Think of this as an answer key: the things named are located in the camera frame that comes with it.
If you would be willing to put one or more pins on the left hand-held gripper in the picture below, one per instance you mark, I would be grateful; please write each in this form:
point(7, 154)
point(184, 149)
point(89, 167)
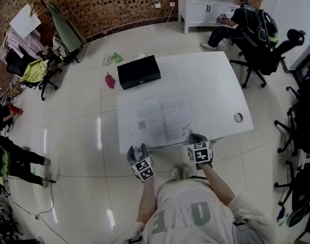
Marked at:
point(144, 169)

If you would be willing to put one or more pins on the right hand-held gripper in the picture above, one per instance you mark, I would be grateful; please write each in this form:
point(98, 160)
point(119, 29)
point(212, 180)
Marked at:
point(200, 154)

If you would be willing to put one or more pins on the white paper booklet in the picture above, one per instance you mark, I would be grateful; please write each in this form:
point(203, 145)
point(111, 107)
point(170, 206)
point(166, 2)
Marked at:
point(159, 121)

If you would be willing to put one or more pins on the person's right forearm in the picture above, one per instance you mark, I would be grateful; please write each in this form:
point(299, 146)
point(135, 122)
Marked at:
point(217, 184)

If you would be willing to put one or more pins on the person's left forearm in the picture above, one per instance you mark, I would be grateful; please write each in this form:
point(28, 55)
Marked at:
point(147, 202)

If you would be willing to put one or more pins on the person's right shoe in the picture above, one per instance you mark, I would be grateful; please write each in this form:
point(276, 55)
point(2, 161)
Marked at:
point(186, 171)

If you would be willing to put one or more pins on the white table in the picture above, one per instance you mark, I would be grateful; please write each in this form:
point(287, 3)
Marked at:
point(200, 85)

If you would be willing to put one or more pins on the red bag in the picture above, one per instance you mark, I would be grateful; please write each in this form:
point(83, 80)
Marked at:
point(110, 80)

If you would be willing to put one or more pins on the black box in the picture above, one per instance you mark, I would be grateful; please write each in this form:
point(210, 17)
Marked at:
point(138, 72)

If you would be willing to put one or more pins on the person's beige printed shirt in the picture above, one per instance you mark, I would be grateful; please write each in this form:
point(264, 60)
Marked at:
point(185, 222)

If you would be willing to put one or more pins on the black power adapter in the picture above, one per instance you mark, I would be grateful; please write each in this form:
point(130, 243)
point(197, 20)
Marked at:
point(52, 180)

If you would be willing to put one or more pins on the clear plastic bag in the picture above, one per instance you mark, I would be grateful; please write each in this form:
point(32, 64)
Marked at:
point(108, 60)

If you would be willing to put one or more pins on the green bag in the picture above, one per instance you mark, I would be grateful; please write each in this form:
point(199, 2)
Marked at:
point(117, 57)

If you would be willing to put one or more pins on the black office chair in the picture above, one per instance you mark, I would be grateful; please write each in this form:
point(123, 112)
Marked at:
point(302, 187)
point(14, 65)
point(269, 60)
point(305, 116)

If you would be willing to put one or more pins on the blue cloth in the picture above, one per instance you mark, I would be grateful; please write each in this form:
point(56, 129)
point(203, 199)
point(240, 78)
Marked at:
point(280, 213)

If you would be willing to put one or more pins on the black wheel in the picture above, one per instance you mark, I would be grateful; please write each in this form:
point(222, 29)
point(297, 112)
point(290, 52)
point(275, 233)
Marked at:
point(298, 217)

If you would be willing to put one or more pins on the white cabinet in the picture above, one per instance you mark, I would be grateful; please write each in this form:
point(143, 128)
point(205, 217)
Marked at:
point(200, 9)

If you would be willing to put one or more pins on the red cylinder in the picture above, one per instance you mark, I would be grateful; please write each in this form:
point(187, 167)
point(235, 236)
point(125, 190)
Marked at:
point(15, 109)

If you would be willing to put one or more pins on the beige backpack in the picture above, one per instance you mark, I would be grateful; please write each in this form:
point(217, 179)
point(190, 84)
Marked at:
point(60, 46)

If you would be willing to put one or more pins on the yellow-green jacket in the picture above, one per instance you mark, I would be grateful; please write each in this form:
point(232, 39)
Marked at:
point(33, 70)

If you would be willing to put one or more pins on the cardboard box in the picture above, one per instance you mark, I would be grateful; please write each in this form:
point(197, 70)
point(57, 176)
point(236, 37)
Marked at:
point(17, 89)

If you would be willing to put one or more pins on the olive green chair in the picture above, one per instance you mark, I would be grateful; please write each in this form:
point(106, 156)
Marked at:
point(65, 29)

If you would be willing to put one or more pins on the dark equipment pile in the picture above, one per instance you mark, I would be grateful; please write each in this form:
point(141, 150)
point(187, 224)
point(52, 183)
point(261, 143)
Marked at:
point(2, 215)

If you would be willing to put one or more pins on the pile of pale boards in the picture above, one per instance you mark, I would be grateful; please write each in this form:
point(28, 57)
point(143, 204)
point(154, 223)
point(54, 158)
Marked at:
point(17, 47)

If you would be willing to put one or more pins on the white board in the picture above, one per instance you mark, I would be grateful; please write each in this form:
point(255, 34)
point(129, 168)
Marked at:
point(25, 24)

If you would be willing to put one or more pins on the white wall socket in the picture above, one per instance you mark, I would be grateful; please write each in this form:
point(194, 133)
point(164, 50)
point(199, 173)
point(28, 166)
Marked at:
point(157, 5)
point(172, 3)

